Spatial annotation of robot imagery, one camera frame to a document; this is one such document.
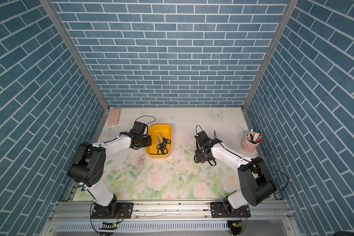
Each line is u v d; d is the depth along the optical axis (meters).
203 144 0.63
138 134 0.77
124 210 0.73
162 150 0.96
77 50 0.88
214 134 1.05
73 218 0.73
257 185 0.43
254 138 0.92
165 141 0.99
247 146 0.91
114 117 1.14
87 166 0.48
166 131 1.05
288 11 0.72
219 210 0.74
